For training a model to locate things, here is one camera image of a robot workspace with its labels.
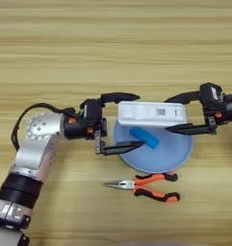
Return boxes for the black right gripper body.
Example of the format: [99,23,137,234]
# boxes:
[203,96,232,126]

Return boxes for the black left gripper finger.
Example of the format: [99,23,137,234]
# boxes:
[99,91,142,108]
[93,129,147,157]

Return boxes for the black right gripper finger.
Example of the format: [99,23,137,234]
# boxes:
[165,114,218,136]
[165,90,202,106]

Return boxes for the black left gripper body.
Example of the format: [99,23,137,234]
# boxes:
[63,115,108,141]

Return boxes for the white rectangular device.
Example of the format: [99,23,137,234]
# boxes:
[116,101,189,129]

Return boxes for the light blue round plate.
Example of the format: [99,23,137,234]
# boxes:
[112,119,194,175]

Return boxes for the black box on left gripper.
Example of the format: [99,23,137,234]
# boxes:
[79,98,104,123]

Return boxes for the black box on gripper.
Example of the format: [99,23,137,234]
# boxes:
[198,82,225,104]
[79,98,104,123]

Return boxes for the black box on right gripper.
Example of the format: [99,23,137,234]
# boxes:
[198,82,225,104]

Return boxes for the blue rectangular block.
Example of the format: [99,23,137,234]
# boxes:
[129,126,161,151]

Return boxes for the orange black needle-nose pliers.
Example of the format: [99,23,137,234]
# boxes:
[102,172,181,204]

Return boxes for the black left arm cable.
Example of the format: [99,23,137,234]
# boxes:
[11,102,77,152]

